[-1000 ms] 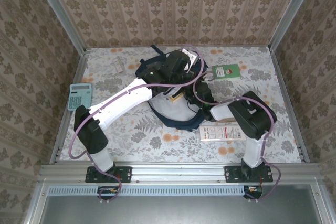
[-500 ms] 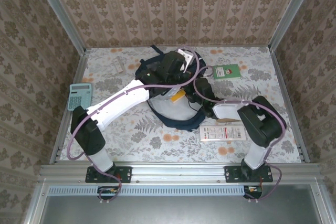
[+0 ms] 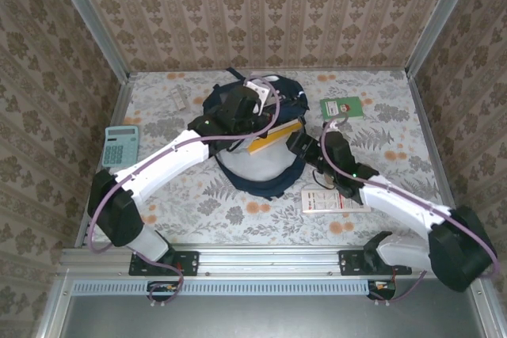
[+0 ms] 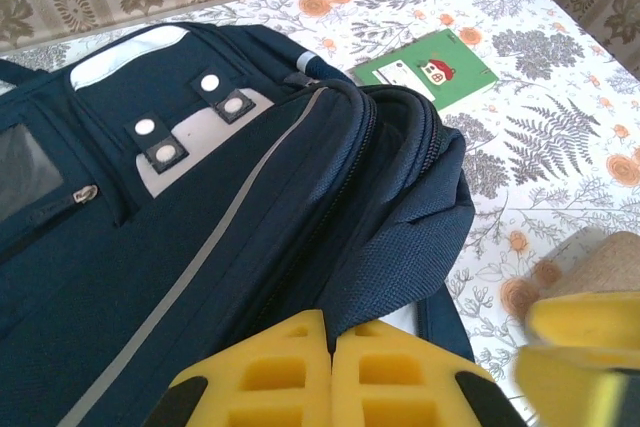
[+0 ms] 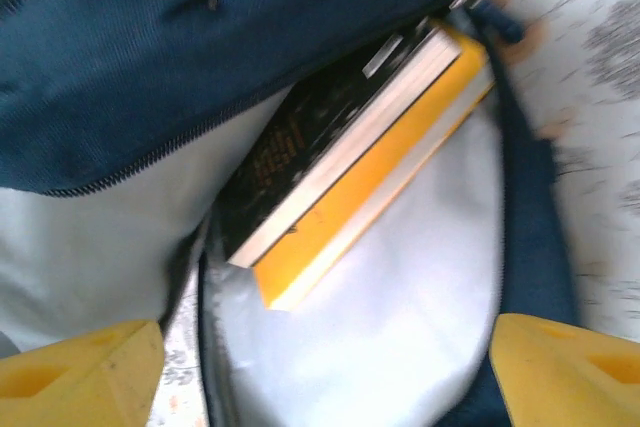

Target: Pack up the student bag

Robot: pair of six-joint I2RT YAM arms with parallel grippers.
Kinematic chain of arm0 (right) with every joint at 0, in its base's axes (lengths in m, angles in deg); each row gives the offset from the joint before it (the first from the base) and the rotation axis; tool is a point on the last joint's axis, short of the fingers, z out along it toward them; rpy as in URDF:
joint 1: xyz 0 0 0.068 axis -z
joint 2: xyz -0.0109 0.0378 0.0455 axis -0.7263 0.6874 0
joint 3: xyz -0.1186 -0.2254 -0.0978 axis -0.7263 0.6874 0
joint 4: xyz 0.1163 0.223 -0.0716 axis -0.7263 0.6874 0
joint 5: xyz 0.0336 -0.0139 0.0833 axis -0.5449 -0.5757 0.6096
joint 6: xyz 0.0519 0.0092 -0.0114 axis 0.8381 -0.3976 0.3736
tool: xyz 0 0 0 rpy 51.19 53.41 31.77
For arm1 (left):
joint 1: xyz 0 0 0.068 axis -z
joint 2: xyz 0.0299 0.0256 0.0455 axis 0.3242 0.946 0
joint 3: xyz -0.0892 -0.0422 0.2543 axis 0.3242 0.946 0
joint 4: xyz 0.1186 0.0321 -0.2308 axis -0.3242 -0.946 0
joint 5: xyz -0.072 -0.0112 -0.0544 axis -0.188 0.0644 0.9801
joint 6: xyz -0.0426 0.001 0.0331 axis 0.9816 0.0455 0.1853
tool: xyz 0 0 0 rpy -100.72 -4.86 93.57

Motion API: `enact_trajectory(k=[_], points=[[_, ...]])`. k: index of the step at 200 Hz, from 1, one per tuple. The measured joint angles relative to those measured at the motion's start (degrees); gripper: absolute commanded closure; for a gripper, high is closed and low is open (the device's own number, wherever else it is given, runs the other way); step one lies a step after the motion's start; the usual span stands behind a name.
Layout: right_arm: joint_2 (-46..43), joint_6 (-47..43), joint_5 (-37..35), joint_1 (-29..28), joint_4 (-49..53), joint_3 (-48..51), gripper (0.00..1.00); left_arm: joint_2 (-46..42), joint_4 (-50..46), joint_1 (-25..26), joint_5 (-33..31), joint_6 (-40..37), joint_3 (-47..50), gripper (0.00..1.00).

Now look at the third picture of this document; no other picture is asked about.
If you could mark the green notebook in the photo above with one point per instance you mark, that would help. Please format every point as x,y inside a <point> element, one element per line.
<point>342,108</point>

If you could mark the white red stationery package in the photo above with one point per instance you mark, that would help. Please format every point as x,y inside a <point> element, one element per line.
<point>325,201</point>

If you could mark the yellow book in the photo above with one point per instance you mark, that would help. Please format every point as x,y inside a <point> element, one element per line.
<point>277,136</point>

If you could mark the navy blue backpack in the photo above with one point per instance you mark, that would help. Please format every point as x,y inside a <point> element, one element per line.
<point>257,168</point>

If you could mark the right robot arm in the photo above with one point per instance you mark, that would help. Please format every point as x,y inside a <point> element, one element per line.
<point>396,199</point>

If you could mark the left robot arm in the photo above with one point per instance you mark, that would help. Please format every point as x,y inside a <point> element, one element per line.
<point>166,156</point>

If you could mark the small white eraser box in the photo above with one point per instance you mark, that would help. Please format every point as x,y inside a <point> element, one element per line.
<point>179,98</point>

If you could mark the floral tablecloth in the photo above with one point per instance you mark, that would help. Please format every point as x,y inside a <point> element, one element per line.
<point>237,227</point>

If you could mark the teal calculator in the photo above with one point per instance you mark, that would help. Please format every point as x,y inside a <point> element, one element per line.
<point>120,148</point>

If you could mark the grey metal sheet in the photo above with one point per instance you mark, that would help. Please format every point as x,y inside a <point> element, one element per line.
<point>277,318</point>

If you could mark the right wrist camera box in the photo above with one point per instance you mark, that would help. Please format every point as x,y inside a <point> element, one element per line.
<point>331,126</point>

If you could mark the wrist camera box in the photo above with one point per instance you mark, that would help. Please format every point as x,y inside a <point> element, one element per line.
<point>331,126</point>
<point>259,90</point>

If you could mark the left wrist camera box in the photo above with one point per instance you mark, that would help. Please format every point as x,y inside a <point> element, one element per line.
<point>259,90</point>

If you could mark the aluminium side rail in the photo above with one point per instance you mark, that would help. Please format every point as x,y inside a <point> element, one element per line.
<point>431,148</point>
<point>115,116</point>

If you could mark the aluminium frame rail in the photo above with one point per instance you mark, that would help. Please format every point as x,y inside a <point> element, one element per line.
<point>269,260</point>

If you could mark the aluminium frame post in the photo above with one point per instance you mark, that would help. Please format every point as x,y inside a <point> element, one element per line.
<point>89,17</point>
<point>441,17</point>

